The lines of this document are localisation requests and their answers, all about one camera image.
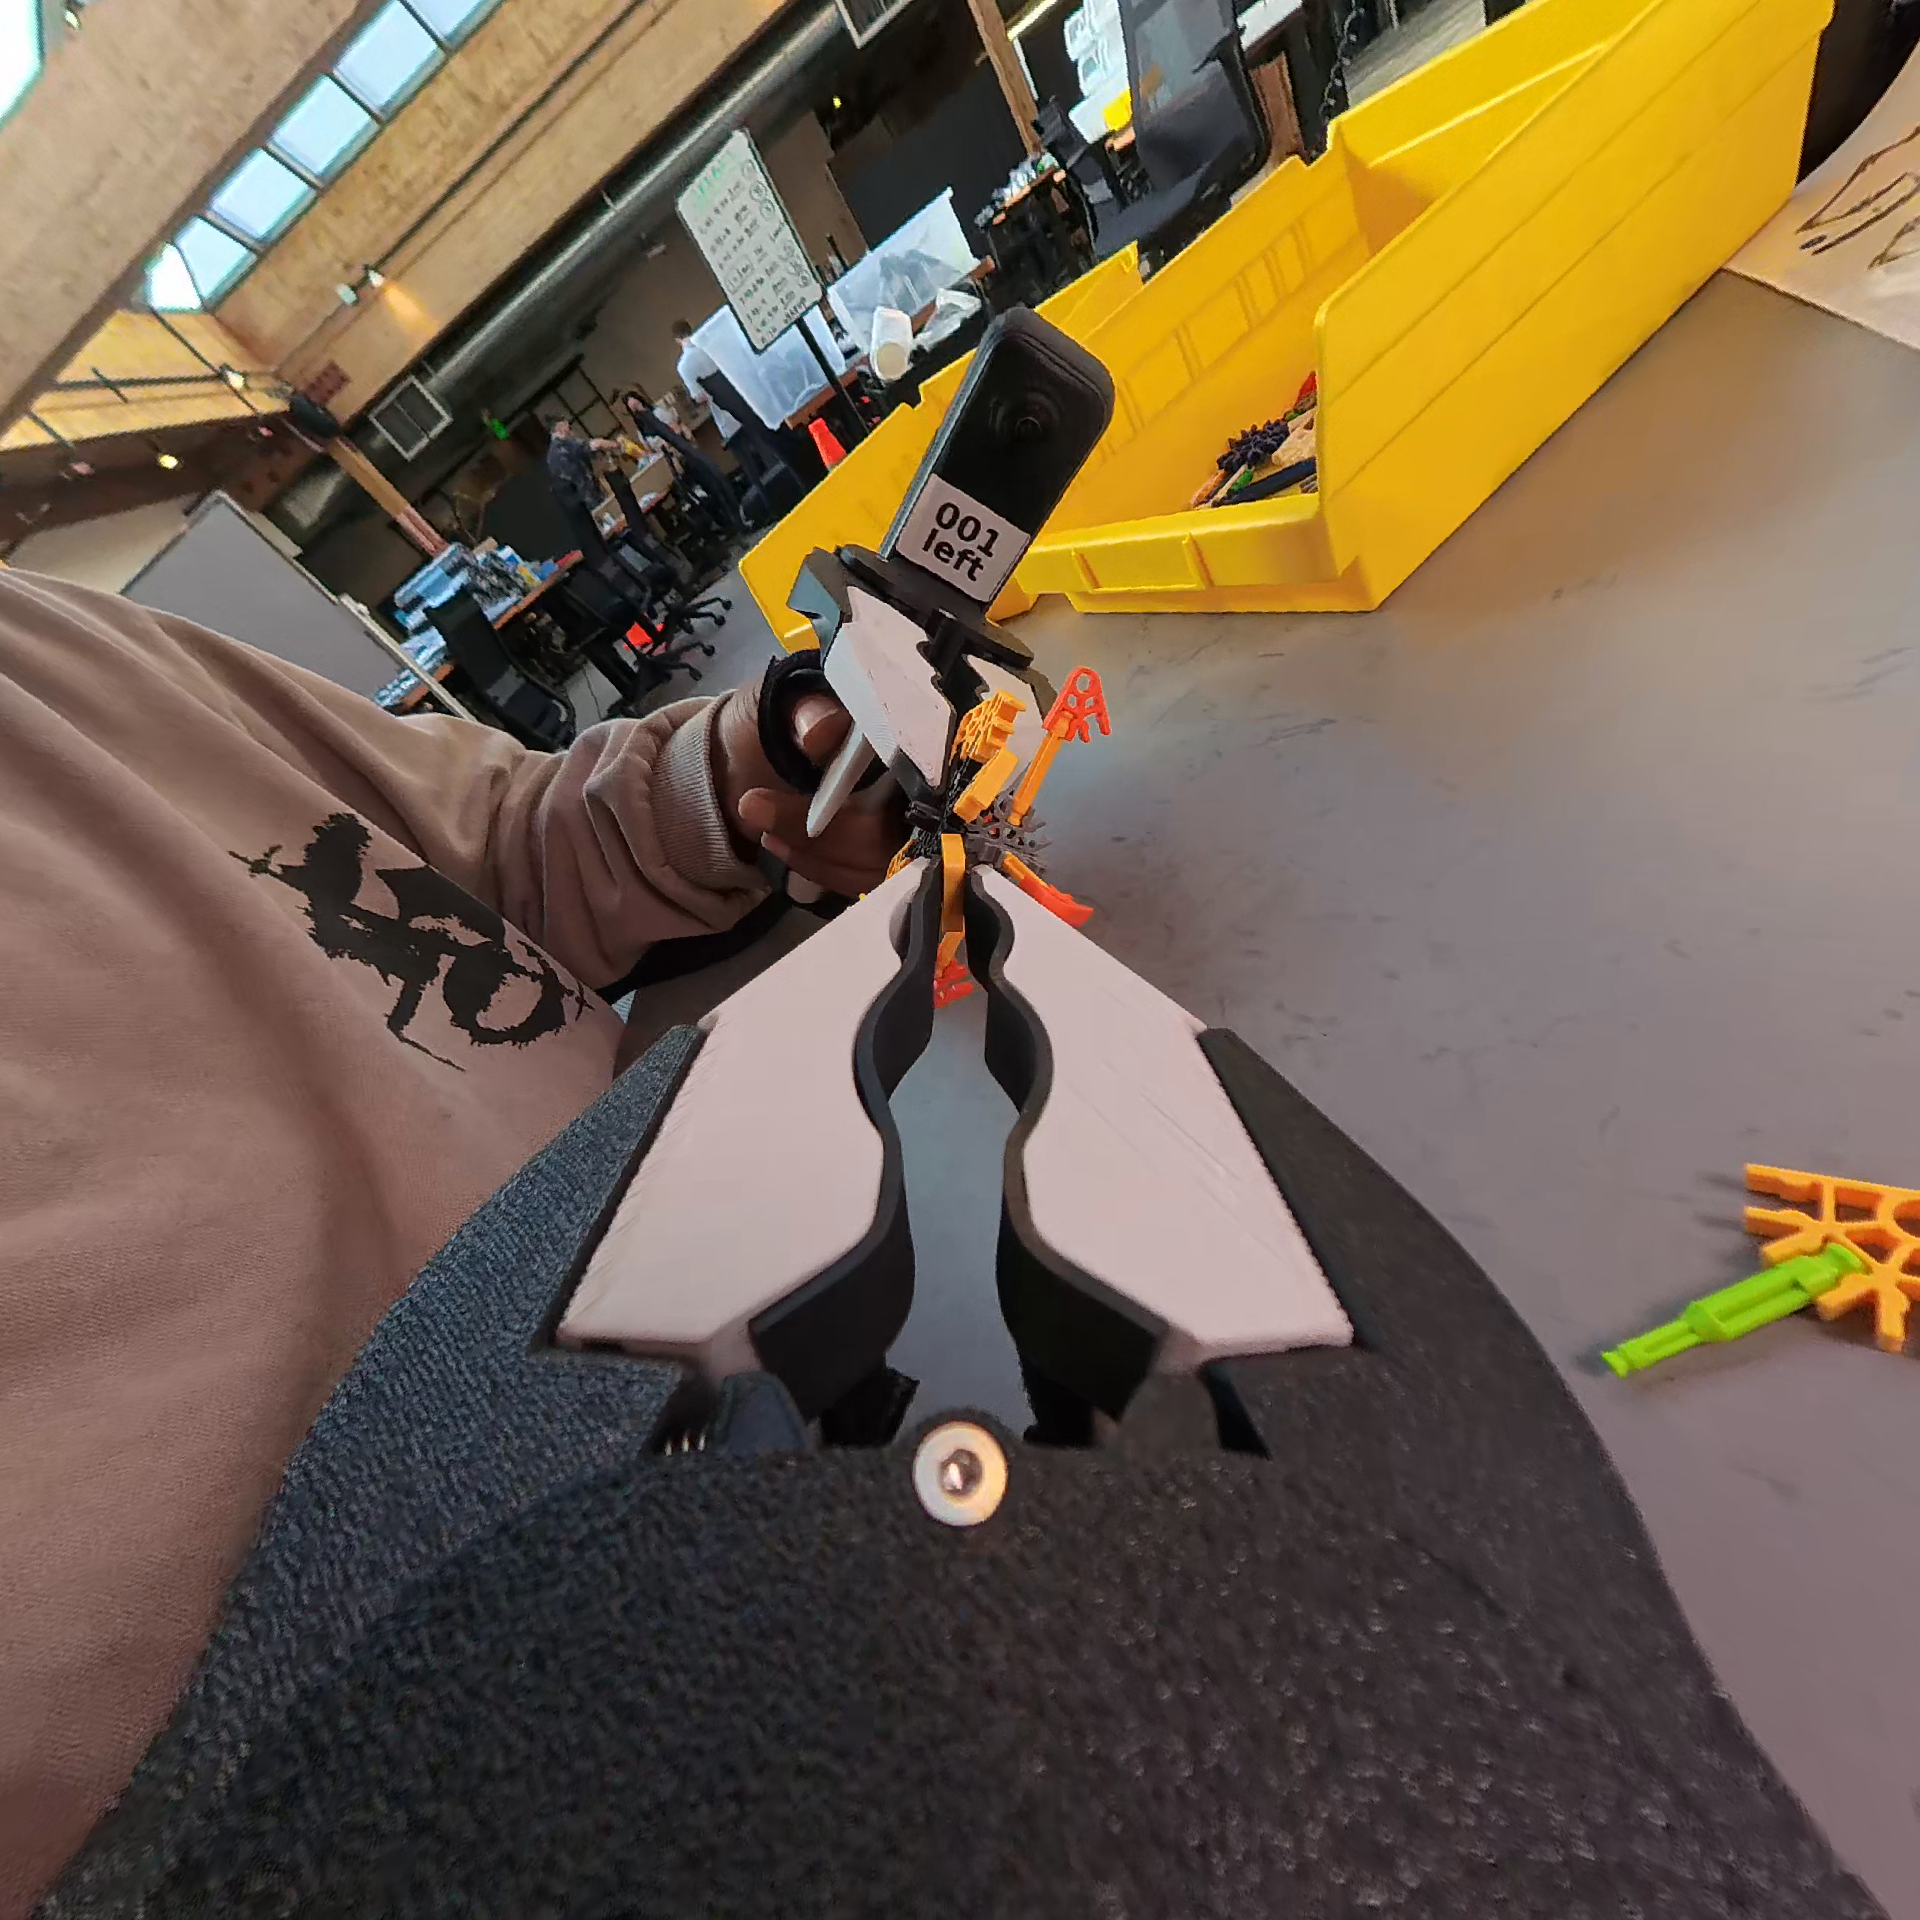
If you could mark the person's torso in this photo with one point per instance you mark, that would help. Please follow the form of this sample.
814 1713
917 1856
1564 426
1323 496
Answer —
150 1050

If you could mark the orange traffic cone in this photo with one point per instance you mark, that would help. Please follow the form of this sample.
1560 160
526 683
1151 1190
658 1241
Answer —
827 447

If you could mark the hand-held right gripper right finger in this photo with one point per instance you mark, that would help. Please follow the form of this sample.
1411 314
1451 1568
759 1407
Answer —
1172 1184

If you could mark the large blue green toy assembly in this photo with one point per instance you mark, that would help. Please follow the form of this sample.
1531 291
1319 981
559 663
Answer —
1725 1312

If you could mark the pile of toy parts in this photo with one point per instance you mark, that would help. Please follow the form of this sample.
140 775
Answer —
1261 450

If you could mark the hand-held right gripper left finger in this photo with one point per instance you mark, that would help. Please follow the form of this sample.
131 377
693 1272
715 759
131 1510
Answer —
720 1171

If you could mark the person's left forearm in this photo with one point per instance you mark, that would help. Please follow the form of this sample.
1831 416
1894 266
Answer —
600 810

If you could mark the person's left hand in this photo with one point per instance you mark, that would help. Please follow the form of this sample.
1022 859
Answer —
839 869

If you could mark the black office chair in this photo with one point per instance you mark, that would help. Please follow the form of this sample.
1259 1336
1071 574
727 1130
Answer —
1184 105

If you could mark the yellow plastic bin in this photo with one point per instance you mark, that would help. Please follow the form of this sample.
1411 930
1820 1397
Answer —
839 480
1501 301

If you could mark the yellow black toy wheel assembly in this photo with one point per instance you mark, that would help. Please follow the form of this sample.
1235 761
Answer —
949 902

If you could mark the grey partition panel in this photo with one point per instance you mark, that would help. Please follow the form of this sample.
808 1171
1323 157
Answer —
255 599

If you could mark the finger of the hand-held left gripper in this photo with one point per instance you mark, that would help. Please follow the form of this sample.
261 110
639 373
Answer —
901 681

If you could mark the whiteboard on stand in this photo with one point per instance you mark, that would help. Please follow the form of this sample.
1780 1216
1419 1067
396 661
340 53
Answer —
751 240

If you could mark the white instruction sheet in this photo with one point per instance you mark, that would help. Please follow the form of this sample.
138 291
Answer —
1845 254

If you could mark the grey desk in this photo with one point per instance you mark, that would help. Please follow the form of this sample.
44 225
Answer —
1501 902

